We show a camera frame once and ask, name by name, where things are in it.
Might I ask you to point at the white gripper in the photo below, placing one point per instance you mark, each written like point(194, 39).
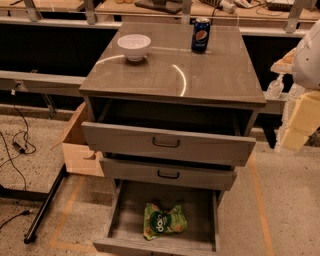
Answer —
point(308, 63)

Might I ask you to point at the green rice chip bag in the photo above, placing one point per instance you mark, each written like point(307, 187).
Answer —
point(158, 222)

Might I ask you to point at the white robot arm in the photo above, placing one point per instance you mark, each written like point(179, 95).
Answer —
point(306, 64)

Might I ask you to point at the top grey drawer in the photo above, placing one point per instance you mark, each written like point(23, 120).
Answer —
point(168, 144)

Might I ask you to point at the grey drawer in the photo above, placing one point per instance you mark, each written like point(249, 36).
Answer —
point(168, 144)
point(168, 174)
point(124, 235)

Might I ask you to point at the grey drawer cabinet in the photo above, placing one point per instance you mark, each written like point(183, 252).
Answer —
point(173, 88)

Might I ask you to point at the middle grey drawer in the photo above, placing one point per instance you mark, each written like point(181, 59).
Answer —
point(168, 174)

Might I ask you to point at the bottom grey drawer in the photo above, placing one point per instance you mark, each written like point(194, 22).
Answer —
point(124, 235)

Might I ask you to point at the left clear sanitizer bottle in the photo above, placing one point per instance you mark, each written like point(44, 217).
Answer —
point(275, 88)

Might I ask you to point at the blue pepsi can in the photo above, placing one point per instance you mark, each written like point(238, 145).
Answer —
point(201, 33)

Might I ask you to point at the white bowl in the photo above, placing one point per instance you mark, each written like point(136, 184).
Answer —
point(134, 46)

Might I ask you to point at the cardboard box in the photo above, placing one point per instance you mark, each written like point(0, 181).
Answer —
point(78, 158)

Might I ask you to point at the black metal floor frame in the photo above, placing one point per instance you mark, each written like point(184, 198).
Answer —
point(44, 198)

